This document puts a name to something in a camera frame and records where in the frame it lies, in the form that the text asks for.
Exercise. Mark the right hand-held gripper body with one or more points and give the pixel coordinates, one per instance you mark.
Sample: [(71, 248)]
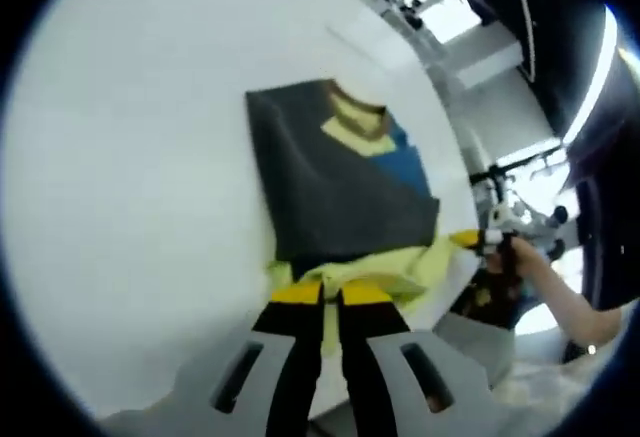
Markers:
[(506, 218)]

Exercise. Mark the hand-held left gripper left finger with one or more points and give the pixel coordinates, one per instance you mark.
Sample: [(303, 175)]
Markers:
[(300, 317)]

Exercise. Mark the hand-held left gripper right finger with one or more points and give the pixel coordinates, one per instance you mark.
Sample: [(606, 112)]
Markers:
[(370, 317)]

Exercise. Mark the yellow blue grey garment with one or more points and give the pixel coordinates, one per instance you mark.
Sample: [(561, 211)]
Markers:
[(340, 197)]

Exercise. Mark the person's right hand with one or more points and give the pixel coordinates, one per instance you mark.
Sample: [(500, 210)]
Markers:
[(524, 257)]

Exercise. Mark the black metal stand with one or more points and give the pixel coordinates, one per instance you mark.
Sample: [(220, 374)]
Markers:
[(520, 164)]

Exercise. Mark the dark printed cloth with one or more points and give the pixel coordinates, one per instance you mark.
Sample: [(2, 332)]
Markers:
[(485, 297)]

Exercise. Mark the grey mesh office chair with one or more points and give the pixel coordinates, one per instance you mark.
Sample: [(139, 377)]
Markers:
[(475, 349)]

